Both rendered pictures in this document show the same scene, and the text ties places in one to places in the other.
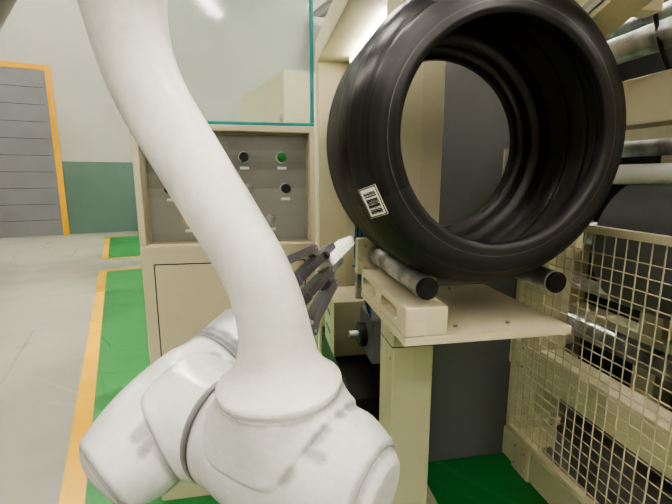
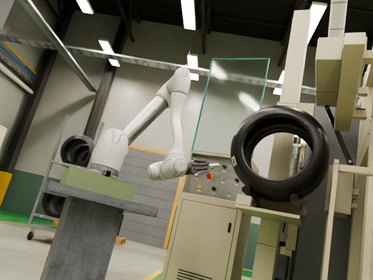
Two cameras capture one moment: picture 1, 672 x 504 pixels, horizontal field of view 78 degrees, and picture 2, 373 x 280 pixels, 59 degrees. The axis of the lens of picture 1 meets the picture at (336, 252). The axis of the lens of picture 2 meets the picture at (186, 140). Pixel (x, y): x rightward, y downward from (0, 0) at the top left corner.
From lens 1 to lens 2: 1.53 m
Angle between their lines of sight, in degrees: 43
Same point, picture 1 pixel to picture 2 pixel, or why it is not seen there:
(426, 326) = (242, 201)
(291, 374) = (176, 149)
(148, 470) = (155, 168)
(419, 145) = (278, 161)
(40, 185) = (162, 216)
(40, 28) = (189, 139)
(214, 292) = (200, 214)
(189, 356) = not seen: hidden behind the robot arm
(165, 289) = (184, 209)
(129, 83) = (172, 116)
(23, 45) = not seen: hidden behind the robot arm
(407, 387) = (261, 264)
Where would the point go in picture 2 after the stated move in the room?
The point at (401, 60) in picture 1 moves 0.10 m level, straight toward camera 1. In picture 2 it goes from (246, 125) to (237, 119)
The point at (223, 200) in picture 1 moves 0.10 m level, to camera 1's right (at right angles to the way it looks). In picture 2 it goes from (176, 129) to (192, 130)
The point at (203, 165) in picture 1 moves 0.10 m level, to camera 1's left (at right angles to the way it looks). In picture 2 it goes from (176, 125) to (162, 125)
